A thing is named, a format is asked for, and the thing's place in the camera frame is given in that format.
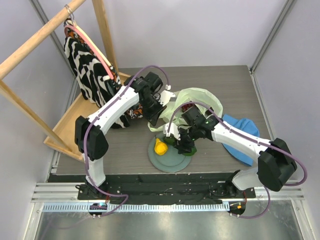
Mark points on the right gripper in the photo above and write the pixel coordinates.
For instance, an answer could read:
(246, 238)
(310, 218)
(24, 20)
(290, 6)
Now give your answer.
(185, 141)

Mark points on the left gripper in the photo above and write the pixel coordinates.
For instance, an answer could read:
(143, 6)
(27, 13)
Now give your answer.
(152, 117)

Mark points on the fake dark green avocado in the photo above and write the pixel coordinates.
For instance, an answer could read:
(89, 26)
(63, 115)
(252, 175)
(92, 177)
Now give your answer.
(169, 140)

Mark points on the fake yellow pepper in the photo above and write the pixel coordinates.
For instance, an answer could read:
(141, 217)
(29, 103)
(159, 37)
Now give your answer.
(160, 147)

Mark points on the fake green fruit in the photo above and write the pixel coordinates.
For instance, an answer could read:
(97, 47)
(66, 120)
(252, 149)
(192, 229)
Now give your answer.
(191, 153)

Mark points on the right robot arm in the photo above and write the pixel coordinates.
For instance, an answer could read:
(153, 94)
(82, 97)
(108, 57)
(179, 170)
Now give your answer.
(275, 165)

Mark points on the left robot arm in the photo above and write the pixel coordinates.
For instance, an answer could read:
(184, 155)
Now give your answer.
(90, 131)

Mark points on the fake purple grape bunch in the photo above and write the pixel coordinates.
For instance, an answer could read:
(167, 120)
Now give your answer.
(186, 107)

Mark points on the grey-blue round plate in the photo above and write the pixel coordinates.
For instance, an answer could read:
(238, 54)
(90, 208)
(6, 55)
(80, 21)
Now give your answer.
(171, 161)

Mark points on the black white patterned garment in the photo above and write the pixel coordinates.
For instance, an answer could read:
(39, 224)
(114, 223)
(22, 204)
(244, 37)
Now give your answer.
(94, 82)

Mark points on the blue cloth hat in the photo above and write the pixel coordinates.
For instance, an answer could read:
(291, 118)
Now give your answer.
(240, 148)

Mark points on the wooden clothes rack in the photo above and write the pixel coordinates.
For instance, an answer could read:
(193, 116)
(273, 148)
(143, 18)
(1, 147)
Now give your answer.
(42, 80)

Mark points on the cream clothes hanger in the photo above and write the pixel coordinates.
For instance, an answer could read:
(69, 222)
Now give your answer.
(90, 43)

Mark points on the pink clothes hanger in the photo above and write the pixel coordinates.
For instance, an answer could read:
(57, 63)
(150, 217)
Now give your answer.
(108, 70)

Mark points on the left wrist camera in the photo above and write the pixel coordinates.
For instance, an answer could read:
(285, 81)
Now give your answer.
(165, 97)

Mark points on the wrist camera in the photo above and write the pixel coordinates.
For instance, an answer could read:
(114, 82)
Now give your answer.
(165, 97)
(171, 130)

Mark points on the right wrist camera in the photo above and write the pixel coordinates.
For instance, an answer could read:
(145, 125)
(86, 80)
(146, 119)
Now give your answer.
(171, 130)

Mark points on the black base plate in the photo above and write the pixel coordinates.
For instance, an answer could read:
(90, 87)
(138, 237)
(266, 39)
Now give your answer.
(159, 189)

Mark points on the white cable duct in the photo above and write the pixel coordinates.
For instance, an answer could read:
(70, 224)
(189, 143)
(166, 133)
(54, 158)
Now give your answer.
(92, 207)

